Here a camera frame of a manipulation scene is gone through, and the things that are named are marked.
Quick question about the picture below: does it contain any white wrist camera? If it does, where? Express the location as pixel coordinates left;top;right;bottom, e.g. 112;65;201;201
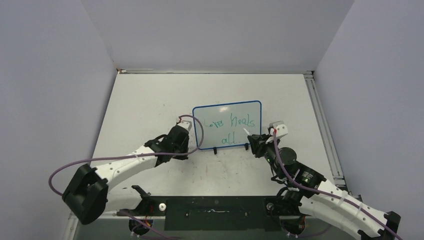
176;120;193;132
268;120;289;139

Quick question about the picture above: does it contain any blue framed whiteboard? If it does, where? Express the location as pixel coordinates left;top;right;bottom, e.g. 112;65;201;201
192;100;262;150

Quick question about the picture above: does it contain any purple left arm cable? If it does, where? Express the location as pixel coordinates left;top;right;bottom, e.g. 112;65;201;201
48;114;205;240

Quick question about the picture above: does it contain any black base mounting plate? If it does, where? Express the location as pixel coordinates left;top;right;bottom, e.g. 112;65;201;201
117;195;305;232

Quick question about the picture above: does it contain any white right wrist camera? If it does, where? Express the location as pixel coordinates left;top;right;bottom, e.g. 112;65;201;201
268;120;289;139

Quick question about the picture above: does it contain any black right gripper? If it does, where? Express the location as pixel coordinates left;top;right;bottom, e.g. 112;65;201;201
248;132;286;180

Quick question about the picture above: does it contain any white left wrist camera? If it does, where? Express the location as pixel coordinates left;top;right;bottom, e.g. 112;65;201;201
176;120;193;132

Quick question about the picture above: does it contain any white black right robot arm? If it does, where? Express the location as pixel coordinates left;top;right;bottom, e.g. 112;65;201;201
247;134;401;240

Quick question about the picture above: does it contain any aluminium frame rail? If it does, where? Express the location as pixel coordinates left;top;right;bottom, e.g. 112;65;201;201
303;71;348;191

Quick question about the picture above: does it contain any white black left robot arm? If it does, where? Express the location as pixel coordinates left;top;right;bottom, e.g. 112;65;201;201
61;120;192;225

